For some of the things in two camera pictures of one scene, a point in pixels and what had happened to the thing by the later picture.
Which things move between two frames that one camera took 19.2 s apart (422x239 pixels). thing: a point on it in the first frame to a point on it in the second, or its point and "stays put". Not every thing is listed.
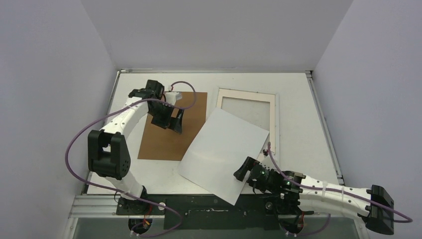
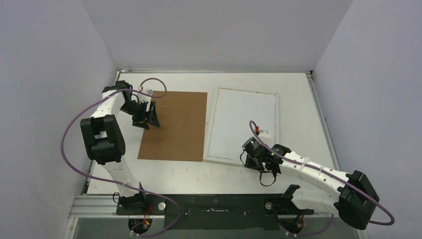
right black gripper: (252, 172) to (263, 165)
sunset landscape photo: (226, 144) to (234, 110)
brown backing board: (159, 143) stays put
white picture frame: (259, 108) to (210, 120)
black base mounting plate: (220, 211) stays put
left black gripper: (166, 123) to (142, 121)
